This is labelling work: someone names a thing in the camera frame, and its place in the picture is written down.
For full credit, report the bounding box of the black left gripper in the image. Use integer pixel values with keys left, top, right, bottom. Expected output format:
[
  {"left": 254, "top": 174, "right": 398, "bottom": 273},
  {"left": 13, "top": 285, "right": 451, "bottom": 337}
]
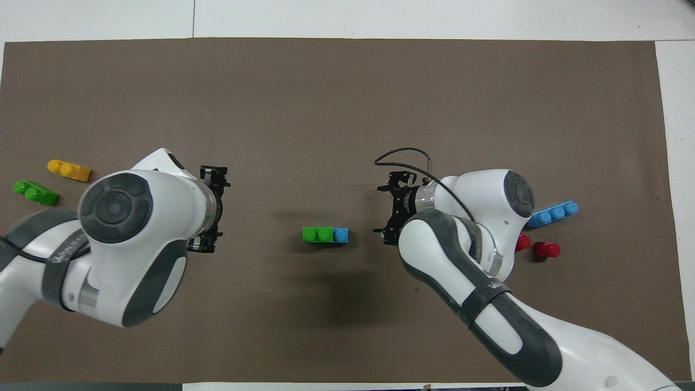
[{"left": 188, "top": 165, "right": 232, "bottom": 254}]

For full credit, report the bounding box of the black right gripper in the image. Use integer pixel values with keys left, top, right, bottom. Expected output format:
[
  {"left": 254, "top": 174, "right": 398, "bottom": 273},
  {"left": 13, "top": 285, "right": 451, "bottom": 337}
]
[{"left": 372, "top": 171, "right": 422, "bottom": 246}]

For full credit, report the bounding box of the green two-stud toy brick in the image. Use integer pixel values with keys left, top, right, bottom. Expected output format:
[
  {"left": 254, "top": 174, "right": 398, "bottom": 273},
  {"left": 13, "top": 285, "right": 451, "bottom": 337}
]
[
  {"left": 12, "top": 180, "right": 60, "bottom": 207},
  {"left": 301, "top": 226, "right": 335, "bottom": 245}
]

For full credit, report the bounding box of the brown table mat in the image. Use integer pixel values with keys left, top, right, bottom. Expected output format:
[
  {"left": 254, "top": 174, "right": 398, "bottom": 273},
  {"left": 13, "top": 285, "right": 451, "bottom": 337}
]
[{"left": 0, "top": 37, "right": 693, "bottom": 384}]

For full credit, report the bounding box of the yellow toy brick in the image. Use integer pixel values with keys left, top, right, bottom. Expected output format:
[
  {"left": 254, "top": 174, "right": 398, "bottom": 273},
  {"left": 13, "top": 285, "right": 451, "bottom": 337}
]
[{"left": 47, "top": 159, "right": 92, "bottom": 182}]

